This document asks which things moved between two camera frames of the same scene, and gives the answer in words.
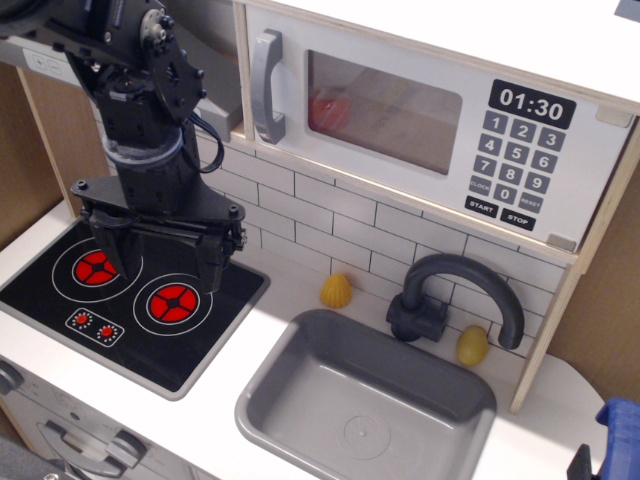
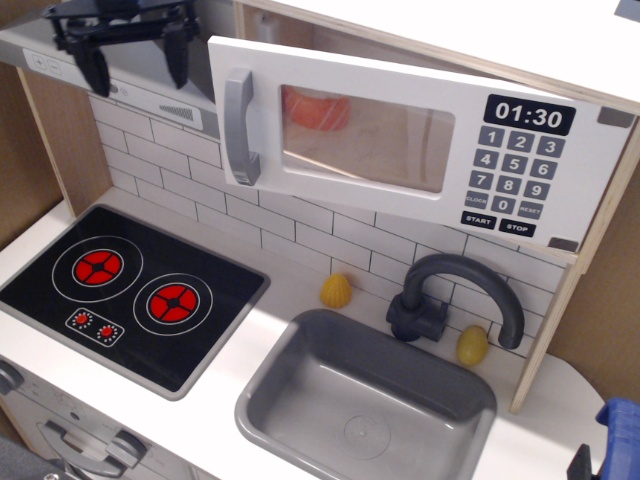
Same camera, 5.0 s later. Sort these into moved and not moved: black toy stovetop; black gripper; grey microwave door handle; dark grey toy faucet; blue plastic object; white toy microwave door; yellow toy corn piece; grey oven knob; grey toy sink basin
Moved: grey microwave door handle; white toy microwave door; black gripper
Not moved: black toy stovetop; dark grey toy faucet; blue plastic object; grey toy sink basin; grey oven knob; yellow toy corn piece
